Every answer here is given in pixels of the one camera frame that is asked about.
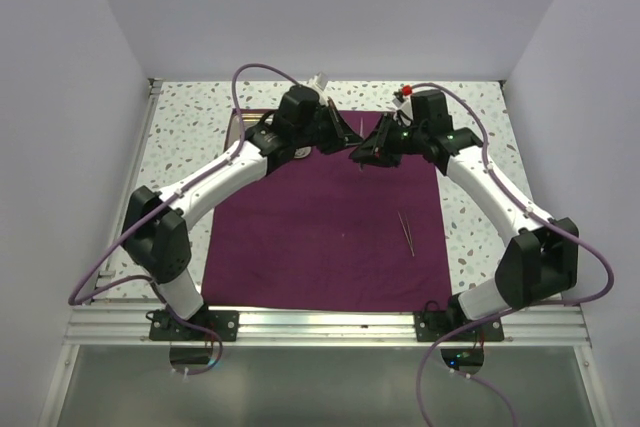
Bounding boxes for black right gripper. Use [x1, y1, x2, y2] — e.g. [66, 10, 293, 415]
[351, 112, 428, 168]

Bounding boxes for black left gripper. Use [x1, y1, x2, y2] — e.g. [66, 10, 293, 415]
[294, 99, 364, 155]

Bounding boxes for thin steel tweezers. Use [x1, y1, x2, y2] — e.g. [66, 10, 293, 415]
[397, 211, 415, 257]

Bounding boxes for purple cloth wrap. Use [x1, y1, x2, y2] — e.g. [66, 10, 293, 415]
[199, 108, 454, 316]

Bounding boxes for stainless steel instrument tray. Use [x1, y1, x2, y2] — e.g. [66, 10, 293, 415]
[227, 111, 314, 161]

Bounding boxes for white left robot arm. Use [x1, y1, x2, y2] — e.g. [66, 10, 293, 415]
[122, 73, 362, 340]

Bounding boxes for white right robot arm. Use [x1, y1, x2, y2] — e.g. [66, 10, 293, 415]
[350, 86, 578, 340]

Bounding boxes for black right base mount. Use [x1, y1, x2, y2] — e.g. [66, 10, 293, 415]
[413, 305, 505, 343]

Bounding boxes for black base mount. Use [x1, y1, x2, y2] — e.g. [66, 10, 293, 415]
[413, 305, 505, 343]
[145, 309, 240, 342]

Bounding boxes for aluminium frame rail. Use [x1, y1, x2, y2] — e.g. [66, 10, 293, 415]
[63, 303, 591, 347]

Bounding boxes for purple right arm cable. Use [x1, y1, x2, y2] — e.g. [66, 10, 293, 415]
[410, 81, 616, 427]

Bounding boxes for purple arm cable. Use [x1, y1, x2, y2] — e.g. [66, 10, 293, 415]
[67, 63, 311, 376]
[410, 81, 616, 427]

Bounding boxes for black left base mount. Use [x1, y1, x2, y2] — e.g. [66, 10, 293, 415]
[145, 309, 240, 342]

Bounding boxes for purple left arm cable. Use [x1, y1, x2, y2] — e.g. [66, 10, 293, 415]
[67, 63, 311, 376]

